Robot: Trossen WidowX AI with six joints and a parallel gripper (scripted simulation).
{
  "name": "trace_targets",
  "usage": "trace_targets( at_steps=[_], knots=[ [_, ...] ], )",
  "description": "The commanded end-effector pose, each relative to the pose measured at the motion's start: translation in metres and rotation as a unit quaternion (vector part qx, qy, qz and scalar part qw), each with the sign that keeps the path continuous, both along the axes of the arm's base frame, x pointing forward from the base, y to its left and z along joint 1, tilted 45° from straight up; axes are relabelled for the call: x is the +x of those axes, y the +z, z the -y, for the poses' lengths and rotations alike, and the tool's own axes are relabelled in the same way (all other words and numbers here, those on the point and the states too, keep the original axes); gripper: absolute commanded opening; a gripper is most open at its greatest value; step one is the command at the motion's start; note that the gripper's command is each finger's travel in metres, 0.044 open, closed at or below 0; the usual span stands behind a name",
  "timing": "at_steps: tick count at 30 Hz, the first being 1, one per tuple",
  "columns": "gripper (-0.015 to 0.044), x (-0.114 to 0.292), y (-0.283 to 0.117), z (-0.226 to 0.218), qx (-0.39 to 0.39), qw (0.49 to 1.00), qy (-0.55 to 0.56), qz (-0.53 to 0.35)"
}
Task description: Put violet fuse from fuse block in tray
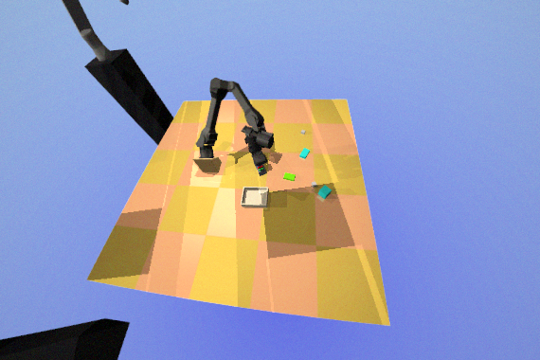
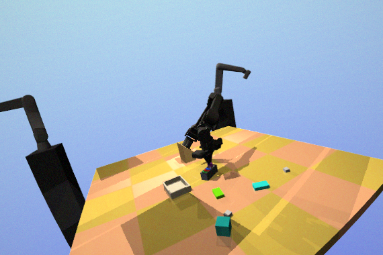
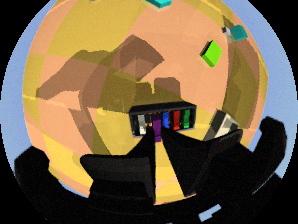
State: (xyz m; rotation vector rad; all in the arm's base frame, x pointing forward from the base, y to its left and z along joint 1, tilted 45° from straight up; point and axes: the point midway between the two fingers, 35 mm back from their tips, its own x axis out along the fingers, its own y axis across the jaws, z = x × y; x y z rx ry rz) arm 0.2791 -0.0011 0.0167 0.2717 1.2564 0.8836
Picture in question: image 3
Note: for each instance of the green rectangular block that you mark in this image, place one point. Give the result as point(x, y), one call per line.
point(212, 53)

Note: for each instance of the cyan flat block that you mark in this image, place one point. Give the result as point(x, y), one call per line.
point(160, 3)

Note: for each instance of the blue fuse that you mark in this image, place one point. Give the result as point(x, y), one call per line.
point(164, 119)

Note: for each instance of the teal cube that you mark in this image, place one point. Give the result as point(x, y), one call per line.
point(238, 32)

